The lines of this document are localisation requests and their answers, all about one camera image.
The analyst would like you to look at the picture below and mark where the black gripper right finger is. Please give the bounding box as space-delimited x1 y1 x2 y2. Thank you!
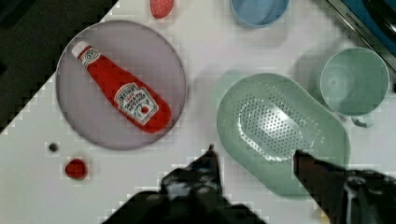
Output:
293 150 396 224

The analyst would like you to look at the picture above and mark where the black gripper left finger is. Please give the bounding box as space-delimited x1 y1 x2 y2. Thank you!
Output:
103 145 265 224

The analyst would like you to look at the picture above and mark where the green plastic strainer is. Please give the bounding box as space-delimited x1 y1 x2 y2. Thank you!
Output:
217 74 350 197

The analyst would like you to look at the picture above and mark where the red ketchup bottle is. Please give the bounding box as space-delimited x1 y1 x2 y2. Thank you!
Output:
72 41 172 133

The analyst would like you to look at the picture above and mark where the green plastic mug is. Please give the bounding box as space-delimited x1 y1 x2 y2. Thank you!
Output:
308 47 390 128

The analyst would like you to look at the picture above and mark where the small red strawberry toy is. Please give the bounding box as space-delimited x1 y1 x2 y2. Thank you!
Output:
64 159 88 180

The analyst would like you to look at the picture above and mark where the grey round plate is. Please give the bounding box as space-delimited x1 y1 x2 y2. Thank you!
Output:
56 21 187 150

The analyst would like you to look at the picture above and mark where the dark table screw hole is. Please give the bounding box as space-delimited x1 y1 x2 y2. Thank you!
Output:
49 143 59 152

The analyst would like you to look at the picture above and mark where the black toaster oven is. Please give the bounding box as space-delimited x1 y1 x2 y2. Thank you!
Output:
324 0 396 70

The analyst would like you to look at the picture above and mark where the pink strawberry toy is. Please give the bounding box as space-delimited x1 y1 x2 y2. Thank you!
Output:
149 0 175 19

